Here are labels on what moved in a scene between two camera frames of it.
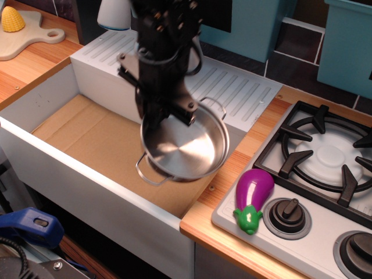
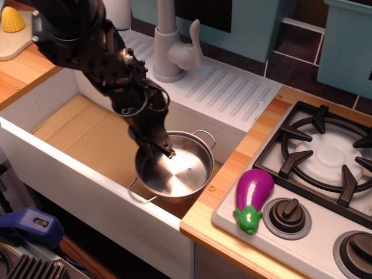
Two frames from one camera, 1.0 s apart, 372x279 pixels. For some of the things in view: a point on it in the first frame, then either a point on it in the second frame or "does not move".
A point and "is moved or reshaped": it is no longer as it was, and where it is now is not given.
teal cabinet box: (248, 27) does not move
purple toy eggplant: (254, 187) does not move
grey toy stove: (318, 218) does not move
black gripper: (157, 71) → (146, 110)
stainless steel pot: (176, 151) is moved or reshaped
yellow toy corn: (11, 20) does not move
